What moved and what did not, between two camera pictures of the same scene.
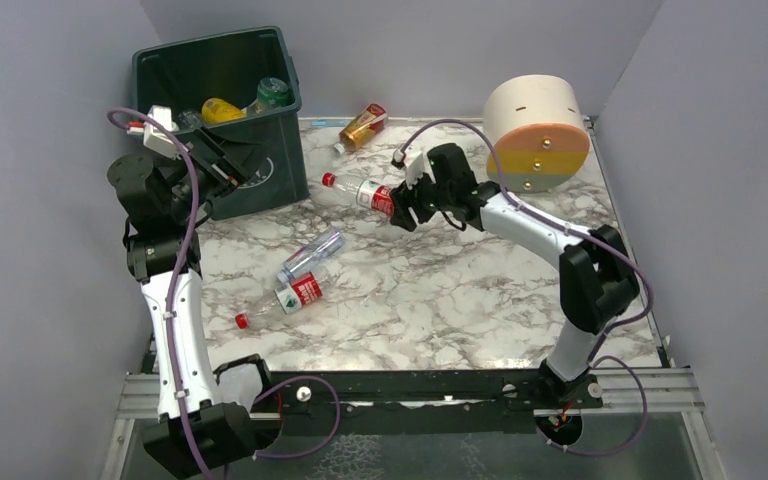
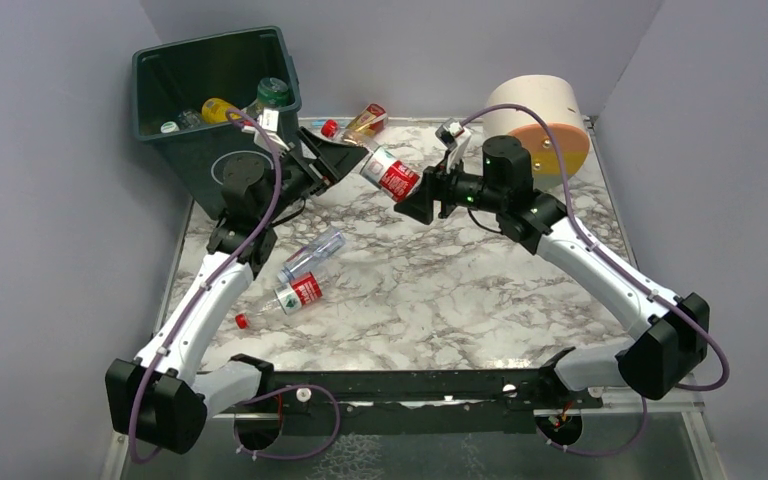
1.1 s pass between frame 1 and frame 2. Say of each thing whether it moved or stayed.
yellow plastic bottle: stayed
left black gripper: moved
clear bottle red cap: moved
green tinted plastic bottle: stayed
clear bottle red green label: stayed
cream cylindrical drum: stayed
